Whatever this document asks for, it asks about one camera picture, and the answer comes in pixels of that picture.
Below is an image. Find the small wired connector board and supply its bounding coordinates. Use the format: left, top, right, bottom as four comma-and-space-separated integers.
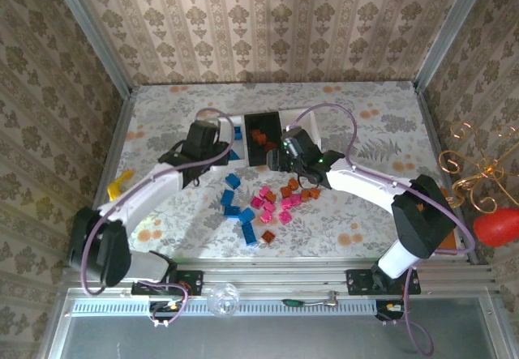
148, 297, 190, 327
375, 300, 406, 327

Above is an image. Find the green handled screwdriver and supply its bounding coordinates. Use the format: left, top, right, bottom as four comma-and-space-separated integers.
281, 289, 341, 308

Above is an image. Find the aluminium frame post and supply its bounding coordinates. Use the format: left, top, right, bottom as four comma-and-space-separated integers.
45, 0, 135, 99
413, 0, 494, 92

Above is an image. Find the yellow toy banana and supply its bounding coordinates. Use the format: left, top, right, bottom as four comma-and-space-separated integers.
107, 169, 135, 202

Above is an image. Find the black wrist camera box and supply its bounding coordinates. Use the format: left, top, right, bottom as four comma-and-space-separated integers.
281, 126, 322, 160
187, 118, 223, 145

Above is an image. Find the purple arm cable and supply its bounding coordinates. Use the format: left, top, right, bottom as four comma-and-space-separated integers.
288, 102, 476, 356
80, 107, 236, 297

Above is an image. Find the long blue lego brick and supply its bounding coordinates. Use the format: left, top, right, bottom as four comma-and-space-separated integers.
242, 220, 260, 247

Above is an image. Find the clear plastic ball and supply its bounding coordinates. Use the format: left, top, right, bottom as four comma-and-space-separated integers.
205, 282, 240, 318

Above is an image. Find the aluminium table edge rail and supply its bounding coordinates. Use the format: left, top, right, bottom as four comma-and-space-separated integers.
91, 93, 137, 214
413, 83, 482, 265

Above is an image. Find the orange rectangular board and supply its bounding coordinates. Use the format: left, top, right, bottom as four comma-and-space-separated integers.
437, 187, 465, 257

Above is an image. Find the grey slotted cable duct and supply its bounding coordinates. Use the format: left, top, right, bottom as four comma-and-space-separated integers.
66, 297, 380, 318

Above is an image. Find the white plastic bin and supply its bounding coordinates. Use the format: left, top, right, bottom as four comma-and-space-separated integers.
210, 113, 249, 173
279, 109, 324, 149

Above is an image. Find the aluminium extrusion beam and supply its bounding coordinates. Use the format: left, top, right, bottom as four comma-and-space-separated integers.
64, 259, 500, 297

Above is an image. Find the black plastic bin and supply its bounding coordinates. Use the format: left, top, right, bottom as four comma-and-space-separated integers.
243, 111, 285, 169

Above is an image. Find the red rounded ornament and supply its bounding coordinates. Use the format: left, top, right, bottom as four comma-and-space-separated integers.
473, 207, 519, 249

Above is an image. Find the gold wire ornament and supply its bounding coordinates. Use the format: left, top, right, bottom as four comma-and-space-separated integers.
437, 120, 519, 214

